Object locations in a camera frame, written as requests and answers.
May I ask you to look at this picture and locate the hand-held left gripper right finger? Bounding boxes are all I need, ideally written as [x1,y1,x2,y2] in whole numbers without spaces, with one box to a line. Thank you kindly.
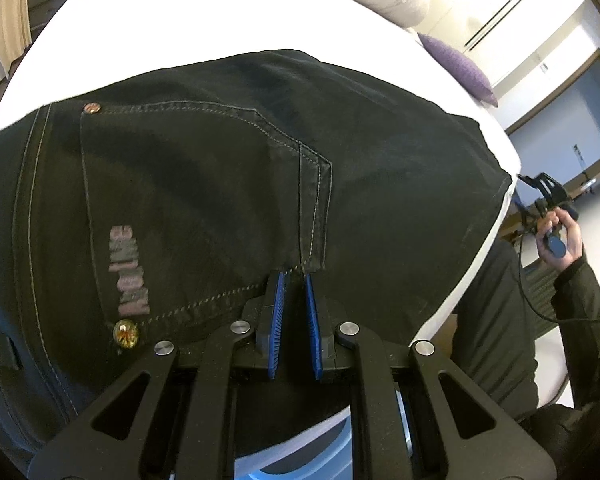
[305,272,556,480]

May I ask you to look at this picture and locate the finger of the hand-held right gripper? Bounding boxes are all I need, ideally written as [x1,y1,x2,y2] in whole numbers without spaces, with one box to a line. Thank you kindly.
[516,172,556,197]

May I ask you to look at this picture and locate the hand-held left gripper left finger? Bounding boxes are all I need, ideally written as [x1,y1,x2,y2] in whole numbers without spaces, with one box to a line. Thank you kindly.
[27,270,288,480]

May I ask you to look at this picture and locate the black pants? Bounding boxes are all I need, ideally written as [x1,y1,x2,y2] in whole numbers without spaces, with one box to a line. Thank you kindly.
[0,49,513,466]

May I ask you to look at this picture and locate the person's right forearm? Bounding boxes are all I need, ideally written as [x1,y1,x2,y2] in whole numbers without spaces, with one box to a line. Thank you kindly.
[552,255,600,401]

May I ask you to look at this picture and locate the person's right hand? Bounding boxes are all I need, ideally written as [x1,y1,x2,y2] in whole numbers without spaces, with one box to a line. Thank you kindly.
[539,207,587,273]

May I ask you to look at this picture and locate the blue door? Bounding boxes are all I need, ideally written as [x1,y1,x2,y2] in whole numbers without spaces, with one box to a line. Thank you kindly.
[505,52,600,196]

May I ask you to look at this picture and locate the purple pillow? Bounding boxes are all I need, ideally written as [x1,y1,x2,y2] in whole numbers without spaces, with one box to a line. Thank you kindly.
[417,32,499,107]

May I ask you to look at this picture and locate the white bed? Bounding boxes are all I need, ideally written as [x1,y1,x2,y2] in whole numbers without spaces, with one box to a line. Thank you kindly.
[0,0,523,480]

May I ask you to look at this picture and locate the beige curtain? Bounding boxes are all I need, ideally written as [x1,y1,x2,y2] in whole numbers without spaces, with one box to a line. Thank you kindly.
[0,0,35,86]

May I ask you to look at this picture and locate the black cable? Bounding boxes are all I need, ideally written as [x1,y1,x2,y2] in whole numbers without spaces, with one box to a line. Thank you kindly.
[510,210,600,324]

